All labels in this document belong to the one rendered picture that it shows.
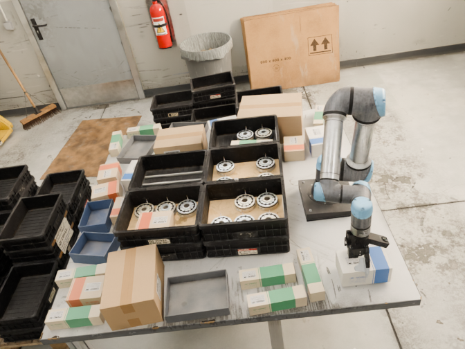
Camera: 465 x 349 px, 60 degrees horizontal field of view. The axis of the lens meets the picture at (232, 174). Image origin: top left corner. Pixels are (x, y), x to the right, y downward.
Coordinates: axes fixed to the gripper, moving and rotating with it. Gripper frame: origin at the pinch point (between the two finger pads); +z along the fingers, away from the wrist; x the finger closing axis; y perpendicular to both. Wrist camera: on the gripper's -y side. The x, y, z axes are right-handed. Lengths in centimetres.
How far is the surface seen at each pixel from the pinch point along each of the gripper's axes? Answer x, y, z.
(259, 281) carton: 0.9, 44.4, 2.9
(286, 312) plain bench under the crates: 14.5, 34.8, 7.1
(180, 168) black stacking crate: -76, 82, -6
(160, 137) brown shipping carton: -108, 98, -9
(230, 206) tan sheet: -40, 55, -6
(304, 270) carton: -0.9, 24.4, 1.3
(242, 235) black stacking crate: -17, 49, -8
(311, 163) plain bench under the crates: -82, 7, 8
